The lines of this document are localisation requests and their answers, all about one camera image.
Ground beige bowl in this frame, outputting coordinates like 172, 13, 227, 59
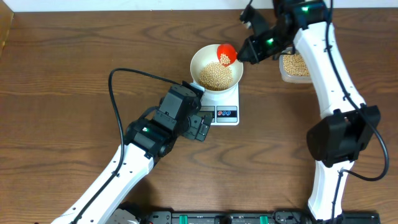
190, 44, 244, 93

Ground red measuring scoop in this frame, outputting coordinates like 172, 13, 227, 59
216, 44, 238, 65

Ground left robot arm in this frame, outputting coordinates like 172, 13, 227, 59
54, 82, 211, 223

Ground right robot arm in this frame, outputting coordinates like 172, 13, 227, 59
237, 1, 381, 223

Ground soybeans in bowl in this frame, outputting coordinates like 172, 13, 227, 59
199, 62, 233, 91

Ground white digital kitchen scale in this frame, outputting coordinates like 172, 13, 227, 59
199, 84, 239, 126

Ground soybeans in scoop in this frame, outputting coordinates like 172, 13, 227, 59
219, 53, 231, 66

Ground soybeans in container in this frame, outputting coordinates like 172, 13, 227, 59
282, 54, 310, 77

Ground clear plastic container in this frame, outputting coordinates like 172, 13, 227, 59
279, 47, 312, 84

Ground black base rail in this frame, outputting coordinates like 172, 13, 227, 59
111, 202, 382, 224

